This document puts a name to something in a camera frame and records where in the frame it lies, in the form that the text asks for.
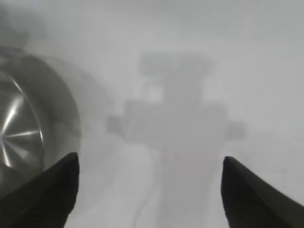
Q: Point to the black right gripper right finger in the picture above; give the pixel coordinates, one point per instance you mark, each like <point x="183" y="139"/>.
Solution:
<point x="256" y="204"/>

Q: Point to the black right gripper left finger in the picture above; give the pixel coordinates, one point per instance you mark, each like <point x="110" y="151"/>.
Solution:
<point x="42" y="197"/>

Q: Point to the stainless steel mixing bowl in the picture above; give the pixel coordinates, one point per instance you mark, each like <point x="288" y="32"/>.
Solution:
<point x="35" y="107"/>

